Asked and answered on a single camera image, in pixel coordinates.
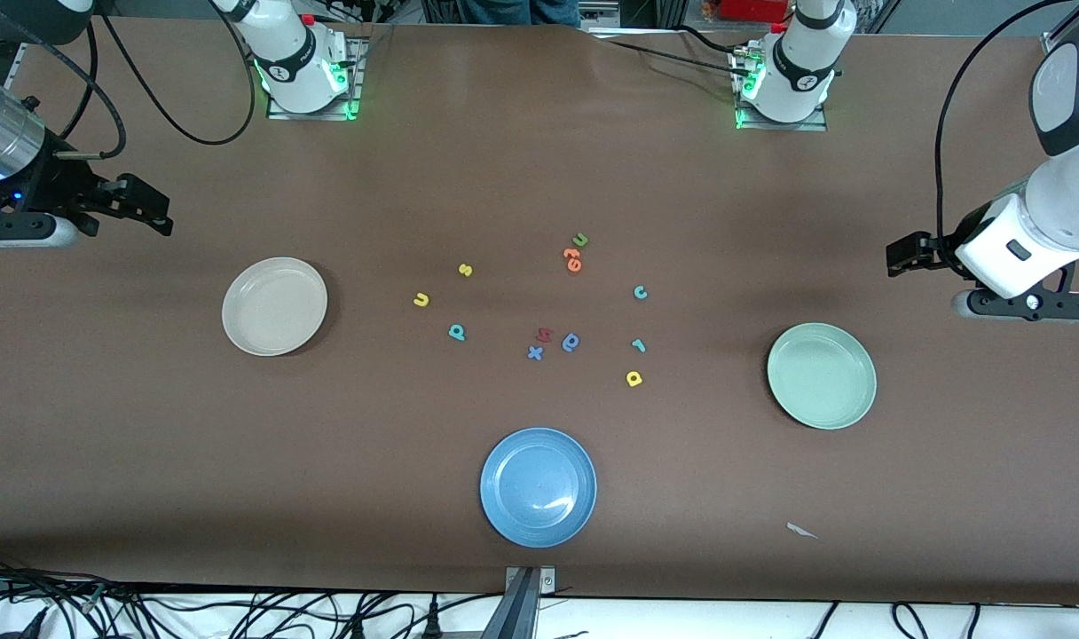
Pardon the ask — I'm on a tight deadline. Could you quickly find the aluminium corner bracket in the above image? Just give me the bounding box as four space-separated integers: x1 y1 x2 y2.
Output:
1041 0 1079 54

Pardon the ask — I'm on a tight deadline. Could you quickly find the blue plate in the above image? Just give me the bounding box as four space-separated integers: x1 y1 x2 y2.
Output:
479 427 598 549

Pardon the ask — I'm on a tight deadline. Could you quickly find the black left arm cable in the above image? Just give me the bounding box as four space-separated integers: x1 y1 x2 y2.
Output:
935 0 1079 241

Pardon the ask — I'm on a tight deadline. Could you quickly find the black cable on table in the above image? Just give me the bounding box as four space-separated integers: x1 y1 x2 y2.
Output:
593 25 753 81

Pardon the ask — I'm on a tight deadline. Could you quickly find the beige brown plate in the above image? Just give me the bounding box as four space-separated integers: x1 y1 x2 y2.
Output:
221 256 329 358

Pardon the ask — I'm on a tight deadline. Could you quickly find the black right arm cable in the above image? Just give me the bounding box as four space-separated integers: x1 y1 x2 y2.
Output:
25 0 258 161

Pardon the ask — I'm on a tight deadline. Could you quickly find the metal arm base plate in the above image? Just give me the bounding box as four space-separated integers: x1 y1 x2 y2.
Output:
265 35 364 122
733 49 830 133

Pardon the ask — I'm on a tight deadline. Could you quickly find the person in blue jeans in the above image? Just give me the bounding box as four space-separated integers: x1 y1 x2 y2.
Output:
458 0 583 29

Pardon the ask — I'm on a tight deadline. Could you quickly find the brown table cover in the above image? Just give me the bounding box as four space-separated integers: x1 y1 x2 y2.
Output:
0 18 1079 606

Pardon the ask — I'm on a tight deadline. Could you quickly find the red box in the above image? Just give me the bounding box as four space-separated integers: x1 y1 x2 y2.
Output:
719 0 793 24

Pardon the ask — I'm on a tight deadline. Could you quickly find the black cable tangle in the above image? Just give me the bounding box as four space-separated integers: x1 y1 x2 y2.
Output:
0 555 474 639

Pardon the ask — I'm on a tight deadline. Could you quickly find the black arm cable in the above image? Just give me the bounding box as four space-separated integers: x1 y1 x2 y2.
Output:
935 0 1079 241
25 0 258 161

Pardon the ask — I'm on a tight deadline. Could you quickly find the metal mount post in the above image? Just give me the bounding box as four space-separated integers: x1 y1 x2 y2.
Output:
480 565 558 639

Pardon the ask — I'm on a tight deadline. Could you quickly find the green plate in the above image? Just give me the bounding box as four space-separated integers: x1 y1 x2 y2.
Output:
766 322 878 431

